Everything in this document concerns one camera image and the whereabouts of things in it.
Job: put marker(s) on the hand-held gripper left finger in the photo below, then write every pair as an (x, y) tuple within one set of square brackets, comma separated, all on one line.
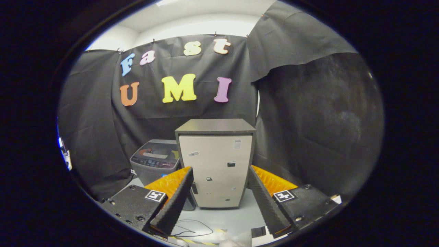
[(175, 202)]

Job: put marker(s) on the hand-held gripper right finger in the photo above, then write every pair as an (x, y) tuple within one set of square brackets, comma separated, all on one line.
[(267, 202)]

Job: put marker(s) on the grey washing machine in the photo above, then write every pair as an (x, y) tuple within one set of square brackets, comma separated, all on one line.
[(151, 175)]

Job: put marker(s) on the beige cabinet with dark top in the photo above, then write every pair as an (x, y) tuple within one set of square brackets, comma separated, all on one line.
[(216, 164)]

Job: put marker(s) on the black backdrop cloth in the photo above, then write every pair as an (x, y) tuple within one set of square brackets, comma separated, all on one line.
[(308, 120)]

